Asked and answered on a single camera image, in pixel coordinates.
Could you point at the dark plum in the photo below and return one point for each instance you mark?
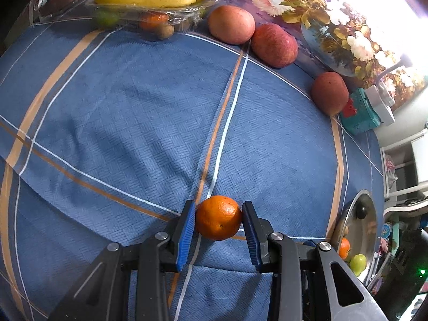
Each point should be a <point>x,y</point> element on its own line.
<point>361,211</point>

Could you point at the white charger box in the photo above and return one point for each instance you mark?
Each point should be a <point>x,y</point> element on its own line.
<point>381,102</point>

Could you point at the blue plaid tablecloth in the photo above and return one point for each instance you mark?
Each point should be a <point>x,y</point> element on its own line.
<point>133,123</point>

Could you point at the green mango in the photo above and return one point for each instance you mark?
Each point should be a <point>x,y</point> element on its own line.
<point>357,263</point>

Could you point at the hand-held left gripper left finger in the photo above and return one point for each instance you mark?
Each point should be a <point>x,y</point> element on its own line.
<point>186,237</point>

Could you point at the large orange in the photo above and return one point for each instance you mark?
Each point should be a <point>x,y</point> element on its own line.
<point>344,248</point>

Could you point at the brown kiwi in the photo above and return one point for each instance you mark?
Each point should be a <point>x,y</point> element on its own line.
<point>165,31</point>

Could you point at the clear plastic tray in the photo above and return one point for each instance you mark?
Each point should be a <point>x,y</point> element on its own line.
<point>133,11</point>

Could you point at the small green fruit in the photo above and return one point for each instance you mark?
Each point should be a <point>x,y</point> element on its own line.
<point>106,18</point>

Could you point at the red streaked apple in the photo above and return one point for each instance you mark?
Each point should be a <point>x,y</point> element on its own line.
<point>274,45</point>

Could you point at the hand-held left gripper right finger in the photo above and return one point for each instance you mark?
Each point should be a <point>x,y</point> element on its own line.
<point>250,237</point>

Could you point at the pink plastic bag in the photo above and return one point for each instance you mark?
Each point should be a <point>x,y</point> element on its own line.
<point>390,169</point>

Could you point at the teal box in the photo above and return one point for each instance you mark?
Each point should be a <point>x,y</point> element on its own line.
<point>359,113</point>

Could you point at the white metal chair frame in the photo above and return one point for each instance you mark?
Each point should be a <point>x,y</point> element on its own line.
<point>406,174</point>

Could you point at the pale pink apple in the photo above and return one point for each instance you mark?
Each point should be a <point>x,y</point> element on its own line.
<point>230,25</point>

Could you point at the small tangerine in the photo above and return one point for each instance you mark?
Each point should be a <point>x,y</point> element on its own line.
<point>153,20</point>
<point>217,219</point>

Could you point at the large red apple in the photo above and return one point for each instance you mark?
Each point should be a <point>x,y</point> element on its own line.
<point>329,93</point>

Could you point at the steel basin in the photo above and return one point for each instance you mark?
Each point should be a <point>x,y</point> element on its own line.
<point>362,237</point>

